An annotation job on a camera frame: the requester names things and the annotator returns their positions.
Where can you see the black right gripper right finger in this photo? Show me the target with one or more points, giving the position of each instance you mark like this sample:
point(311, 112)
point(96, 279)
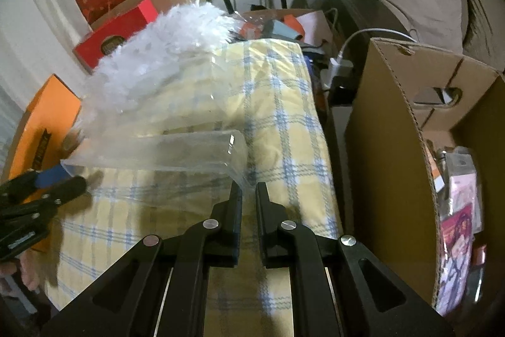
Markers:
point(270, 215)

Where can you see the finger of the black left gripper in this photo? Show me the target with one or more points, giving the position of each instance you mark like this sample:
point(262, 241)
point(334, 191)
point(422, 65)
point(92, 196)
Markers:
point(51, 176)
point(24, 209)

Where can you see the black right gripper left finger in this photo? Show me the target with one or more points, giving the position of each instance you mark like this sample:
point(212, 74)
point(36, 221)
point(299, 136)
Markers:
point(226, 239)

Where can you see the clear plastic package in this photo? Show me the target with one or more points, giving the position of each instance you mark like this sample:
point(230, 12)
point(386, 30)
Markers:
point(209, 152)

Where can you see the white feather duster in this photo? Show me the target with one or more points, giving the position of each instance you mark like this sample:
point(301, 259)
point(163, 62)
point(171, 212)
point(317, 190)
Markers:
point(137, 69)

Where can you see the person right hand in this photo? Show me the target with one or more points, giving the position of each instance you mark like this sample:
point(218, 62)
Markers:
point(26, 265)

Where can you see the orange cardboard box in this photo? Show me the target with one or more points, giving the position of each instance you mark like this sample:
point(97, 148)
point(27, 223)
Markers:
point(37, 143)

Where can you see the yellow plaid tablecloth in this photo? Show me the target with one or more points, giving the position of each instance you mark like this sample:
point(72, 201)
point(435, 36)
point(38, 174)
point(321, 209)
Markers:
point(271, 103)

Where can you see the red collection gift box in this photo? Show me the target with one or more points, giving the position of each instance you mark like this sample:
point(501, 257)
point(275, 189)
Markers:
point(115, 32)

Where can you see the brown cardboard box right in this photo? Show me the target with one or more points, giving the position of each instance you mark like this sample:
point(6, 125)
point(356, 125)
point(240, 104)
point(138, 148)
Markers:
point(411, 94)

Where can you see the clear bag of items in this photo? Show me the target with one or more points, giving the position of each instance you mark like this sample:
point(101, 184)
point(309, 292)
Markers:
point(270, 24)

